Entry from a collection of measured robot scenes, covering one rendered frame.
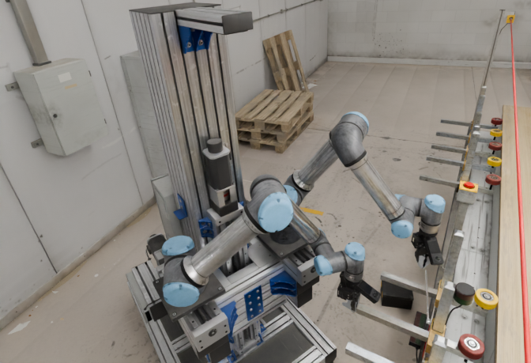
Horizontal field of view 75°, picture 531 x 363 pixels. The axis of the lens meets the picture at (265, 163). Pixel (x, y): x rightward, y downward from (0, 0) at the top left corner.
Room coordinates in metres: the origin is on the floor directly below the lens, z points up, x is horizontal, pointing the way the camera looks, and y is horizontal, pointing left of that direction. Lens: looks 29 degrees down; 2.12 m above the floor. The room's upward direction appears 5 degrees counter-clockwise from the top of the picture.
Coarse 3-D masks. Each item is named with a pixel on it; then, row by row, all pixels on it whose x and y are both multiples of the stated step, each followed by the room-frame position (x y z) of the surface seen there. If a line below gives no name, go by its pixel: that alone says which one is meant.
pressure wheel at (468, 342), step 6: (462, 336) 0.76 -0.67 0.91; (468, 336) 0.76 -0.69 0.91; (474, 336) 0.75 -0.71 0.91; (462, 342) 0.73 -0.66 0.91; (468, 342) 0.73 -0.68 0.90; (474, 342) 0.73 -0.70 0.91; (480, 342) 0.73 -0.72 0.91; (462, 348) 0.72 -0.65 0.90; (468, 348) 0.71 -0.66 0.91; (474, 348) 0.71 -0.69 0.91; (480, 348) 0.71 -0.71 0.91; (468, 354) 0.70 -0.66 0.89; (474, 354) 0.69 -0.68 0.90; (480, 354) 0.69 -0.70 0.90
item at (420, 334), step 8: (360, 304) 0.96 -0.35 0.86; (360, 312) 0.93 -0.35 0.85; (368, 312) 0.92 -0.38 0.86; (376, 312) 0.92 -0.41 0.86; (376, 320) 0.90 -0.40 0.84; (384, 320) 0.88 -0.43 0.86; (392, 320) 0.87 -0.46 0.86; (400, 320) 0.87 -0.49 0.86; (400, 328) 0.85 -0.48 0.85; (408, 328) 0.84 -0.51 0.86; (416, 328) 0.83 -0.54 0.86; (416, 336) 0.81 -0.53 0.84; (424, 336) 0.80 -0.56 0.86; (448, 344) 0.76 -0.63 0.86; (456, 344) 0.76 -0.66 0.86; (456, 352) 0.74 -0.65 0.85; (472, 360) 0.71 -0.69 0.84
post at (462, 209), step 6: (462, 204) 1.24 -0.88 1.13; (468, 204) 1.23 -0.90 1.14; (462, 210) 1.24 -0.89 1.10; (456, 216) 1.27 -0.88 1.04; (462, 216) 1.23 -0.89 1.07; (456, 222) 1.24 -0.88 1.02; (462, 222) 1.23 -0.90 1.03; (456, 228) 1.24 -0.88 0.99; (450, 240) 1.24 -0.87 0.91; (450, 246) 1.24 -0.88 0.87; (444, 264) 1.24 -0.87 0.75
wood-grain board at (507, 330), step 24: (504, 120) 2.57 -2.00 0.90; (528, 120) 2.53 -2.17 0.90; (504, 144) 2.17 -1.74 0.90; (528, 144) 2.14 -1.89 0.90; (504, 168) 1.85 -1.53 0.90; (528, 168) 1.83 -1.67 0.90; (504, 192) 1.60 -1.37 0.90; (528, 192) 1.58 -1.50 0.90; (504, 216) 1.40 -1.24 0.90; (528, 216) 1.38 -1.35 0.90; (504, 240) 1.22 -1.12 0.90; (528, 240) 1.21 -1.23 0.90; (504, 264) 1.08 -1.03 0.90; (528, 264) 1.07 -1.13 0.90; (504, 288) 0.95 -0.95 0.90; (528, 288) 0.94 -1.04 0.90; (504, 312) 0.84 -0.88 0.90; (504, 336) 0.75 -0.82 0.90; (504, 360) 0.67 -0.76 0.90
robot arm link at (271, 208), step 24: (264, 192) 0.91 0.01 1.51; (240, 216) 0.90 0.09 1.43; (264, 216) 0.83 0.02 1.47; (288, 216) 0.85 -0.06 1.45; (216, 240) 0.86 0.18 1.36; (240, 240) 0.84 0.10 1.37; (168, 264) 0.89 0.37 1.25; (192, 264) 0.84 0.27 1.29; (216, 264) 0.83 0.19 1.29; (168, 288) 0.78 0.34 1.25; (192, 288) 0.78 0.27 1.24
